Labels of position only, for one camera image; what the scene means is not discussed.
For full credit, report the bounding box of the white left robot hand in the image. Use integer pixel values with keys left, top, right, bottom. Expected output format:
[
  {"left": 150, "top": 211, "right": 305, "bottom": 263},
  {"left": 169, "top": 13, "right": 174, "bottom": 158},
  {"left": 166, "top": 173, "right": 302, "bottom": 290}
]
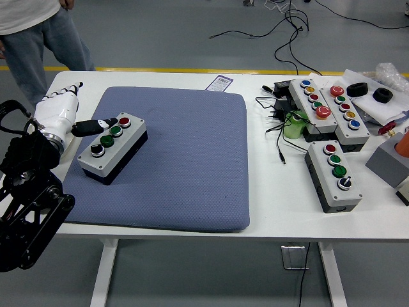
[{"left": 33, "top": 81, "right": 120, "bottom": 141}]

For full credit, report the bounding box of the grey four-button box black base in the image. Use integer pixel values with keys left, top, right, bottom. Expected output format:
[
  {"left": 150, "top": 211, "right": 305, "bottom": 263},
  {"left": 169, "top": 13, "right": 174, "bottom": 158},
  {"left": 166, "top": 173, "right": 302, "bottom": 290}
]
[{"left": 77, "top": 111, "right": 148, "bottom": 186}]

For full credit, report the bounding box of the grey five-button control box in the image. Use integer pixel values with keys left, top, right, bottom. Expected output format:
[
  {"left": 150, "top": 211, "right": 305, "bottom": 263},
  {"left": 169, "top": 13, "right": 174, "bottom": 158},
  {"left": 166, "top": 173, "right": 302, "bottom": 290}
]
[
  {"left": 320, "top": 84, "right": 371, "bottom": 153},
  {"left": 288, "top": 78, "right": 339, "bottom": 135}
]

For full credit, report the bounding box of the person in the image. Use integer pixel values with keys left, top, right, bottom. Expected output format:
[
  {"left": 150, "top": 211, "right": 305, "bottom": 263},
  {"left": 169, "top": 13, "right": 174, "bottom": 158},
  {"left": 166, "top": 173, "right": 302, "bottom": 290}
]
[{"left": 0, "top": 0, "right": 96, "bottom": 109}]

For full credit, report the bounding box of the blue-grey padded mat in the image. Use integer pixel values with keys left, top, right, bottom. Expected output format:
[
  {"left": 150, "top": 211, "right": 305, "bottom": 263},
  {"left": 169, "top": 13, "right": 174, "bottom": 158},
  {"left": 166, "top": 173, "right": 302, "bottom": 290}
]
[{"left": 63, "top": 86, "right": 251, "bottom": 233}]

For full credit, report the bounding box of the purple white label tag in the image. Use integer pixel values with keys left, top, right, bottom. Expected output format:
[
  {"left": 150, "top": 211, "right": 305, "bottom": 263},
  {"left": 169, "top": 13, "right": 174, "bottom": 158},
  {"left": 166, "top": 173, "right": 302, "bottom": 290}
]
[{"left": 205, "top": 74, "right": 233, "bottom": 93}]

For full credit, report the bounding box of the white table leg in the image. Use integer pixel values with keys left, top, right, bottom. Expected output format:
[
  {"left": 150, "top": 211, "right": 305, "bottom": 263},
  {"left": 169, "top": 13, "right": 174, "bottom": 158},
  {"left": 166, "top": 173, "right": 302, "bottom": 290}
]
[
  {"left": 318, "top": 241, "right": 348, "bottom": 307},
  {"left": 89, "top": 238, "right": 120, "bottom": 307}
]

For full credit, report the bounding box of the black power adapter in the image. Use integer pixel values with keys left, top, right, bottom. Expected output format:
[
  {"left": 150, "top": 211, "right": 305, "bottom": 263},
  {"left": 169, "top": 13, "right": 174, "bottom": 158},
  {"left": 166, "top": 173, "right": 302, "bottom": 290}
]
[
  {"left": 273, "top": 79, "right": 295, "bottom": 97},
  {"left": 275, "top": 95, "right": 300, "bottom": 113}
]

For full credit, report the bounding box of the green plastic holder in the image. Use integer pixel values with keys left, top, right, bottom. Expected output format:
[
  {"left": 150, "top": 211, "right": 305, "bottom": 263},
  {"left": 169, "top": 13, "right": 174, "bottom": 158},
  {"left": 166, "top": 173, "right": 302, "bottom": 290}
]
[{"left": 283, "top": 110, "right": 308, "bottom": 140}]

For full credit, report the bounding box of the silver floor socket plate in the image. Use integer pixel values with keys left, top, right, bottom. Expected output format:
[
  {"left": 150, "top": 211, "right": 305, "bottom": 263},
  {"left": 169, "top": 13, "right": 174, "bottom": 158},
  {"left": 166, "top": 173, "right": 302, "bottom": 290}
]
[{"left": 281, "top": 244, "right": 310, "bottom": 271}]

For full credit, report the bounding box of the clear bubble wrap bag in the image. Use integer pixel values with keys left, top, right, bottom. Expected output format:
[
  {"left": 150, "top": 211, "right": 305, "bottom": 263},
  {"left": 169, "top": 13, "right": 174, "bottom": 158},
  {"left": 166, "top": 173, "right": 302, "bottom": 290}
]
[{"left": 370, "top": 62, "right": 409, "bottom": 93}]

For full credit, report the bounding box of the grey block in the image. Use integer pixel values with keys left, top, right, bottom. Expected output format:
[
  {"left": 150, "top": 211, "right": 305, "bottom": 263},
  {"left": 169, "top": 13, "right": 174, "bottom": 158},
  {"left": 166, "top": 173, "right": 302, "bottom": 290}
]
[{"left": 365, "top": 132, "right": 409, "bottom": 189}]

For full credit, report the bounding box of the orange cylinder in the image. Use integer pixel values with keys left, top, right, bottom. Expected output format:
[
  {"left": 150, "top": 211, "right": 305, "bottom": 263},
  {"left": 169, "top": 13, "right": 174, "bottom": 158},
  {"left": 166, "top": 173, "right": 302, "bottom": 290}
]
[{"left": 394, "top": 130, "right": 409, "bottom": 157}]

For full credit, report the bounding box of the small white black box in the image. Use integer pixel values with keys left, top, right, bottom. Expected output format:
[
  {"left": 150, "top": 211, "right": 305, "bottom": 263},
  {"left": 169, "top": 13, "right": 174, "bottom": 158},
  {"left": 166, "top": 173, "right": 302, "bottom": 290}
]
[{"left": 395, "top": 178, "right": 409, "bottom": 207}]

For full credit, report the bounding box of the black floor cable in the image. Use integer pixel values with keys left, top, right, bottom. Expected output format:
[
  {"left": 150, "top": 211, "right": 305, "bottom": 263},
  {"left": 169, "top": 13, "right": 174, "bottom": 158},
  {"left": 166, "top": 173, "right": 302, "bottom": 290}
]
[
  {"left": 314, "top": 0, "right": 409, "bottom": 30},
  {"left": 209, "top": 0, "right": 304, "bottom": 40},
  {"left": 274, "top": 0, "right": 323, "bottom": 77}
]

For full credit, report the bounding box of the white floor cable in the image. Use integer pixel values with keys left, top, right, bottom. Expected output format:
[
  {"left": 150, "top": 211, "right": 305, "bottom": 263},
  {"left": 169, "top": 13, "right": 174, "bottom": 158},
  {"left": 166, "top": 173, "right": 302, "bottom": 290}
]
[{"left": 264, "top": 0, "right": 290, "bottom": 14}]

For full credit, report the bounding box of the black plug with cord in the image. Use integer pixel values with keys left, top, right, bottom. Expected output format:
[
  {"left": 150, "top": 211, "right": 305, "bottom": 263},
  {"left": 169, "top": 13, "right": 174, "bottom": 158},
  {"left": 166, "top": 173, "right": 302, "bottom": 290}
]
[{"left": 254, "top": 95, "right": 320, "bottom": 166}]

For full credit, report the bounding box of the oval black foam ring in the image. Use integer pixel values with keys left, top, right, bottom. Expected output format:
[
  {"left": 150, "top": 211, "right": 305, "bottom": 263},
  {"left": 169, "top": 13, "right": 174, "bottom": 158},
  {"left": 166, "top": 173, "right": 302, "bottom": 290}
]
[{"left": 346, "top": 82, "right": 368, "bottom": 97}]

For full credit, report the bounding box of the black socket cable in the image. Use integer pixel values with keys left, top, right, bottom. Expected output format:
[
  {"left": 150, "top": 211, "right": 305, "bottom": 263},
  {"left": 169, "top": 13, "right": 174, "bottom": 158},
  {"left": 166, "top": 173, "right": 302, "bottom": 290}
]
[{"left": 298, "top": 242, "right": 311, "bottom": 307}]

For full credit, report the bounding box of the round black foam ring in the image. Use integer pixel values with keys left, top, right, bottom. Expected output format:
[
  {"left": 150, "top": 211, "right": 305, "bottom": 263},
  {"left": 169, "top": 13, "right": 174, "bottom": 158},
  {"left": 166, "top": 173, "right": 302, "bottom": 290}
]
[{"left": 372, "top": 88, "right": 394, "bottom": 104}]

